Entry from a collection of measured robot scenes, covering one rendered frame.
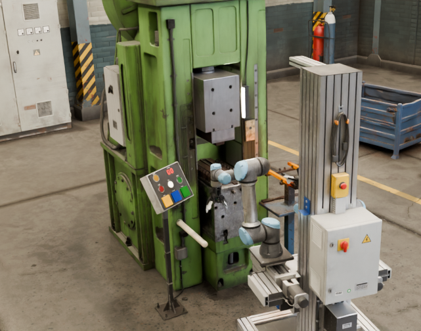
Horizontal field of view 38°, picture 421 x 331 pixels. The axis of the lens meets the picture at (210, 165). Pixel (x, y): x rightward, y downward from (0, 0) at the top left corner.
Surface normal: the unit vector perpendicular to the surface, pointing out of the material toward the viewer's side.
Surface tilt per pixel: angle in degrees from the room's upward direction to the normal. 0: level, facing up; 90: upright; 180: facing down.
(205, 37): 90
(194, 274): 90
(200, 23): 90
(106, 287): 0
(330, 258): 90
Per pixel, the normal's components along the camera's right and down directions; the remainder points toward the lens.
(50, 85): 0.55, 0.28
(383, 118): -0.78, 0.23
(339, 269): 0.31, 0.33
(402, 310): -0.04, -0.94
